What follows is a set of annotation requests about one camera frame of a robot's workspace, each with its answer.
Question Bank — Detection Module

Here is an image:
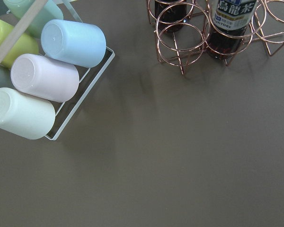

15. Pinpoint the light blue cup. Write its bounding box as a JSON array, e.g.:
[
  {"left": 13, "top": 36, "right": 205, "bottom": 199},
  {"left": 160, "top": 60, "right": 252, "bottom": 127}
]
[{"left": 41, "top": 19, "right": 106, "bottom": 68}]

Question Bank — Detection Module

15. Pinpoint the lilac pink cup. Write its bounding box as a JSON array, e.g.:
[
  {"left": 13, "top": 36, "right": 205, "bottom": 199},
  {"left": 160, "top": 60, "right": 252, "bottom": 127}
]
[{"left": 10, "top": 53, "right": 79, "bottom": 103}]

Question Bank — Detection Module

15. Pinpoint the racked tea bottle lower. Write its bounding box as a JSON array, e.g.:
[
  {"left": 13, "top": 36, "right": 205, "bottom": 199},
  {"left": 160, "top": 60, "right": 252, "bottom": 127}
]
[{"left": 154, "top": 0, "right": 186, "bottom": 34}]

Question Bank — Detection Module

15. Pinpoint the racked tea bottle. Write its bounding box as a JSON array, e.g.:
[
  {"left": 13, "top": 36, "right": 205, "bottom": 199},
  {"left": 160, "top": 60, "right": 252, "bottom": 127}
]
[
  {"left": 207, "top": 0, "right": 259, "bottom": 60},
  {"left": 154, "top": 0, "right": 186, "bottom": 34}
]

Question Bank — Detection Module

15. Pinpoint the white cup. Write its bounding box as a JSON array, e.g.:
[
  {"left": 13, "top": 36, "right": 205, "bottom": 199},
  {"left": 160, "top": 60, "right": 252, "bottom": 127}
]
[{"left": 0, "top": 87, "right": 55, "bottom": 140}]

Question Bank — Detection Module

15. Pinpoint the racked tea bottle upper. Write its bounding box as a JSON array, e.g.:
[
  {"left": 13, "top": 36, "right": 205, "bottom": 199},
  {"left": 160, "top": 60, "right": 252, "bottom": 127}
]
[{"left": 207, "top": 0, "right": 259, "bottom": 60}]

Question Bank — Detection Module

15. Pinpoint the mint green cup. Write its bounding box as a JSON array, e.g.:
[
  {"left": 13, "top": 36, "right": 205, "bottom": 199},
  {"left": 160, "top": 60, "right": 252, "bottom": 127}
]
[{"left": 2, "top": 0, "right": 64, "bottom": 38}]

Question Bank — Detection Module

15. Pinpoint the white cup rack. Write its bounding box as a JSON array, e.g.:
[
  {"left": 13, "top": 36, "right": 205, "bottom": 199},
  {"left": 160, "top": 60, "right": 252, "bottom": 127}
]
[{"left": 0, "top": 0, "right": 115, "bottom": 140}]

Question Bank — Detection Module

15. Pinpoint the yellow green cup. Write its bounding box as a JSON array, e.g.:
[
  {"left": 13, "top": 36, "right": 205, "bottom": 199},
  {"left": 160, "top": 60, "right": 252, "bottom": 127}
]
[{"left": 0, "top": 16, "right": 39, "bottom": 70}]

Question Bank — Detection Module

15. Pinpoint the copper wire bottle rack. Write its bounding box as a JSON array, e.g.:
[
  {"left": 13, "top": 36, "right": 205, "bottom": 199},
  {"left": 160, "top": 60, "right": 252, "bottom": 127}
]
[{"left": 146, "top": 0, "right": 284, "bottom": 75}]

